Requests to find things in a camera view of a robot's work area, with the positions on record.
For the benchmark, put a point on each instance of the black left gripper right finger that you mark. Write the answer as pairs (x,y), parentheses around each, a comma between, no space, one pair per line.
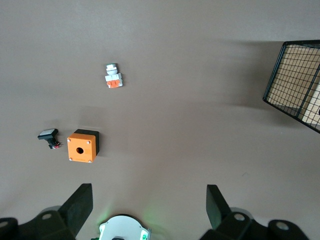
(217,207)

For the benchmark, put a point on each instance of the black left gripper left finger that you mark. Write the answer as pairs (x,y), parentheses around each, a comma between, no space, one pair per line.
(75,207)

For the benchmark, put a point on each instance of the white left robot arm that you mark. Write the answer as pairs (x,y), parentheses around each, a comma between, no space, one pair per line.
(122,227)

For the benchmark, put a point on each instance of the black push button white cap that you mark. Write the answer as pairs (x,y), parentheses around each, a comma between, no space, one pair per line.
(47,133)

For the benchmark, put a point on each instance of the brown table cover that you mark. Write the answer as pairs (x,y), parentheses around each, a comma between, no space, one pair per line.
(175,125)

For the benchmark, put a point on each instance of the orange button enclosure box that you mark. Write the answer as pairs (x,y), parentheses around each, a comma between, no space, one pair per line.
(80,145)

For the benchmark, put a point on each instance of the switch with orange contact block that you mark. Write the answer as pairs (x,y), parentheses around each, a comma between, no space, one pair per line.
(113,80)

